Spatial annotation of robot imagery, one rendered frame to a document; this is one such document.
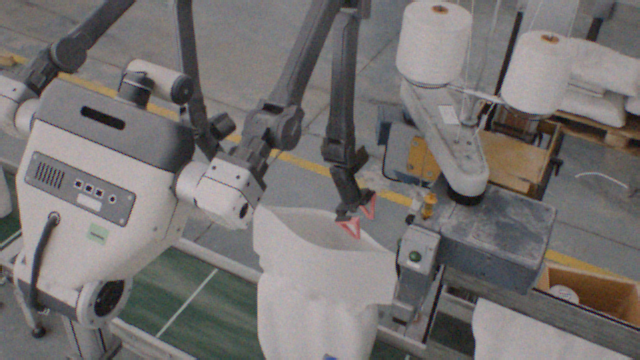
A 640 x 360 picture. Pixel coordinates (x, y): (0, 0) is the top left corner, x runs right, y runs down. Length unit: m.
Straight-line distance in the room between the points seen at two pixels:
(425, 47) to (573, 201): 2.55
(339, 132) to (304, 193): 1.98
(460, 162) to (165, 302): 1.40
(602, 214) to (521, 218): 2.42
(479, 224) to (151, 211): 0.72
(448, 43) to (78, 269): 0.96
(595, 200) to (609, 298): 0.91
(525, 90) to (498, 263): 0.40
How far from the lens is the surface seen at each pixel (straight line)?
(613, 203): 4.02
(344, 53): 1.49
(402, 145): 1.79
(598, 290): 3.19
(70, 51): 1.61
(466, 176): 1.44
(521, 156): 1.70
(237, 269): 2.53
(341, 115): 1.52
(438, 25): 1.46
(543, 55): 1.44
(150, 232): 1.29
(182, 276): 2.55
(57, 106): 1.43
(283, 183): 3.56
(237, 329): 2.36
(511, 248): 1.41
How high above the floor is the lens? 2.27
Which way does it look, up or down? 40 degrees down
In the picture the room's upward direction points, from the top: 5 degrees clockwise
